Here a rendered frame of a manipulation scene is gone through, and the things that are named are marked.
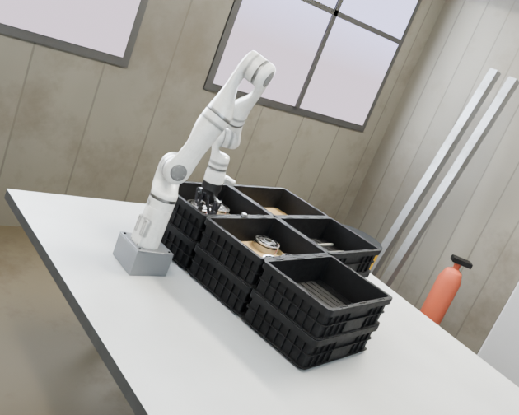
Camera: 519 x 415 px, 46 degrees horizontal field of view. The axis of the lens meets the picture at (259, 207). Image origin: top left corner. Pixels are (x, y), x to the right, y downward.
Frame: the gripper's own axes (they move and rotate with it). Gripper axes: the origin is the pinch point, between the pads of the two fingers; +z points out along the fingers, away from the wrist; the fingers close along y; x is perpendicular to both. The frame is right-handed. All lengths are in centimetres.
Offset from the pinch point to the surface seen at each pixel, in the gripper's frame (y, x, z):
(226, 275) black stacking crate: 30.3, -7.7, 8.2
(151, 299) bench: 27.3, -33.2, 17.0
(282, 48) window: -142, 144, -56
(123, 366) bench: 57, -59, 17
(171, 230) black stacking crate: -1.0, -11.4, 7.0
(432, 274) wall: -43, 271, 68
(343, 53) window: -139, 199, -64
